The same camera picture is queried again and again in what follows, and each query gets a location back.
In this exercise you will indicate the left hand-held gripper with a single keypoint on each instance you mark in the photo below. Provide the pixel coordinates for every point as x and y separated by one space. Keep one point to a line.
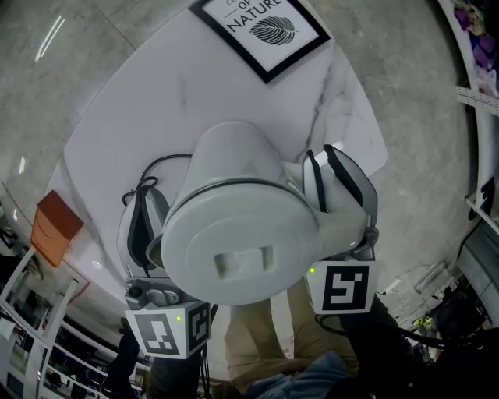
167 327

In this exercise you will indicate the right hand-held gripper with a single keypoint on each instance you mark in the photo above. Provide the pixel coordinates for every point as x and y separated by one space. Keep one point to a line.
347 288

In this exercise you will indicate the white electric kettle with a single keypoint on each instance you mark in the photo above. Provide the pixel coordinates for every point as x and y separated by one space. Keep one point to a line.
234 234

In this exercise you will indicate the person's right forearm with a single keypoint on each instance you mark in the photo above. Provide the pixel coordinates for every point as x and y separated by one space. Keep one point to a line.
374 339

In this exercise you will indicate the person's left forearm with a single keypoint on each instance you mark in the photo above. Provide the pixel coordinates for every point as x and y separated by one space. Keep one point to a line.
175 374

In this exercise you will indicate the orange box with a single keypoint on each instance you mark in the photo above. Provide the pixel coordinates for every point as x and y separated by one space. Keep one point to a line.
54 230

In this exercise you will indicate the white marble coffee table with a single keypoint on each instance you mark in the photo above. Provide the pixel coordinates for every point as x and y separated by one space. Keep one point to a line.
156 101

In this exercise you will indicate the black angular ornament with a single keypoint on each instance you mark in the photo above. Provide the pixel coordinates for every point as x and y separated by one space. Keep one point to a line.
486 193

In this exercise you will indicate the white shelving unit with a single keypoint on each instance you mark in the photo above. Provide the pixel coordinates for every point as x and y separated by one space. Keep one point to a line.
483 128

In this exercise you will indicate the person's legs beige trousers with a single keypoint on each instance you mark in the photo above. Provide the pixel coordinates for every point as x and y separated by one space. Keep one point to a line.
265 335

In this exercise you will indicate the black framed leaf picture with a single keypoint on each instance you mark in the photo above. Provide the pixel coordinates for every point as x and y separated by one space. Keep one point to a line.
269 31

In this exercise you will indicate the person's torso blue shirt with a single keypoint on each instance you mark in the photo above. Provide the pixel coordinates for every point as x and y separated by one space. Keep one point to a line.
312 374

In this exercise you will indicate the purple flower bundle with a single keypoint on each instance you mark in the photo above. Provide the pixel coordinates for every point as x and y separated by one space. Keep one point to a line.
481 46

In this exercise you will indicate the white frame desk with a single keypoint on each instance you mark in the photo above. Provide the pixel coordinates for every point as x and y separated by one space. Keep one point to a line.
39 311

